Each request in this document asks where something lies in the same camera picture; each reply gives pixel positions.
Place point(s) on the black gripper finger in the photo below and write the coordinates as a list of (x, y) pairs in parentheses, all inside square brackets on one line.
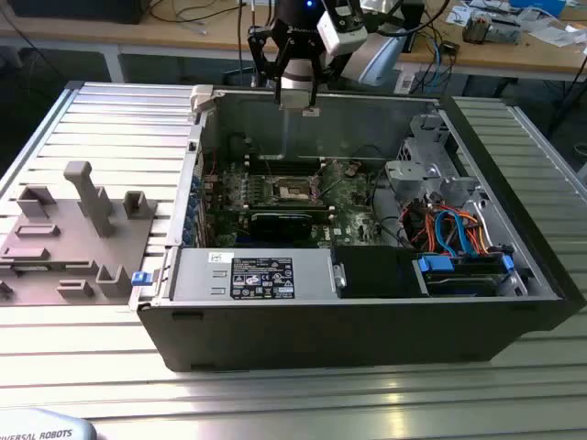
[(313, 87), (261, 50)]

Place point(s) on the silver topped CPU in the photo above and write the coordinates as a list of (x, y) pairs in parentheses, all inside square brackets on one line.
[(295, 100)]

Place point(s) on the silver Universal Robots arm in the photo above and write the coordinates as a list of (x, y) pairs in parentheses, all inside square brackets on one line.
[(380, 64)]

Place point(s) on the black RAM slot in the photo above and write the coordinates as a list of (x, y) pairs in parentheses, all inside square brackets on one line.
[(298, 168), (293, 206), (293, 210), (298, 172), (298, 160), (298, 164)]

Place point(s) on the thin metal locking lever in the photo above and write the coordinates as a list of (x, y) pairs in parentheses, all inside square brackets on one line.
[(265, 160)]

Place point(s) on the CPU socket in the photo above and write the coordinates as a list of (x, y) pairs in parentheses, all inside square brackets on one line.
[(289, 191)]

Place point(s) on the round coin cell battery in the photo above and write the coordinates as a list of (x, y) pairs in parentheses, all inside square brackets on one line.
[(351, 170)]

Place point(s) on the black upright stand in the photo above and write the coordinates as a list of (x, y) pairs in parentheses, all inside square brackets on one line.
[(413, 23)]

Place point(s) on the metal drive cage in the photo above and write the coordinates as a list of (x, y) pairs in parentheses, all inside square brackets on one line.
[(426, 130)]

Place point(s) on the wooden desk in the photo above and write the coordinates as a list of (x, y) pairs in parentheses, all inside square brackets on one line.
[(137, 34), (504, 59)]

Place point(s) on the green motherboard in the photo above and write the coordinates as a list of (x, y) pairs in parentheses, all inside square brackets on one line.
[(353, 220)]

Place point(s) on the small black adapter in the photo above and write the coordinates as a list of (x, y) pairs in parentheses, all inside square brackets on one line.
[(450, 48)]

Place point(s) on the black graphics card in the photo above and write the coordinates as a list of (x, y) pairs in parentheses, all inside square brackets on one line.
[(280, 227)]

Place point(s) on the small electronic device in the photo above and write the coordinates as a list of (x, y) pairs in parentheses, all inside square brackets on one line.
[(477, 32)]

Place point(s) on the black plastic shroud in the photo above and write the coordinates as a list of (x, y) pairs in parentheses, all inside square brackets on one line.
[(371, 270)]

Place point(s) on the black computer box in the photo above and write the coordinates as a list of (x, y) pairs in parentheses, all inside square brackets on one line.
[(69, 11)]

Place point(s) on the hard disk in blue carrier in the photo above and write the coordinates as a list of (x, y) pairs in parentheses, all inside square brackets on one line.
[(506, 265), (435, 265)]

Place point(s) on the grey power supply unit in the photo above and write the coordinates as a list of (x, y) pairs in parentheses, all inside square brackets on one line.
[(202, 275)]

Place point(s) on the blue cardboard box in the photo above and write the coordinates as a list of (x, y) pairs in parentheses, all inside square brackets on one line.
[(541, 7)]

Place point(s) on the white paper sheets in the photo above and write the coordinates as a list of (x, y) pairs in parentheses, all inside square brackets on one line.
[(559, 34)]

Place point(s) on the black PC case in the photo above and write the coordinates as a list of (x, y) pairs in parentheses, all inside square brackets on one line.
[(321, 339)]

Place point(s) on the blue plastic case latch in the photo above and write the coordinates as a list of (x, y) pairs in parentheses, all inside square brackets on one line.
[(140, 278)]

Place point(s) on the grey plastic parts rack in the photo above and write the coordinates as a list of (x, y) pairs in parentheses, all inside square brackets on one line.
[(69, 256)]

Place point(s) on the pale blue teach pendant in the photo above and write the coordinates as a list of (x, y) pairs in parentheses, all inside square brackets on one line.
[(41, 428)]

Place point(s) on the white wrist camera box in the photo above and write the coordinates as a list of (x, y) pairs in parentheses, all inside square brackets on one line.
[(341, 36)]

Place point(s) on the silver metal bracket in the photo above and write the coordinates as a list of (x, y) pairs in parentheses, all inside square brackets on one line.
[(408, 174)]

